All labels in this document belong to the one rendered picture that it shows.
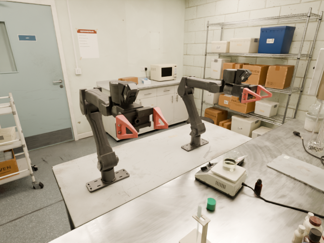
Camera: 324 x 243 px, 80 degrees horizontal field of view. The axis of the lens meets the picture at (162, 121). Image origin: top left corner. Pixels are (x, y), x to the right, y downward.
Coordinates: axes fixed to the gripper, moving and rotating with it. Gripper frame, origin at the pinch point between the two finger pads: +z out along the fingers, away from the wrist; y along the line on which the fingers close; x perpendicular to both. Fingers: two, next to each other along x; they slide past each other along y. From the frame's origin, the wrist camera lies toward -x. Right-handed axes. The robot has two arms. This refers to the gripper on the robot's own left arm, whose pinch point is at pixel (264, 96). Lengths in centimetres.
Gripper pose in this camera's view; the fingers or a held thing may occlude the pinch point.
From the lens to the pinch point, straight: 96.7
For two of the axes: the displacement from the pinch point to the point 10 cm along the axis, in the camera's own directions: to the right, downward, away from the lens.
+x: -0.1, 9.3, 3.7
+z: 6.0, 3.0, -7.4
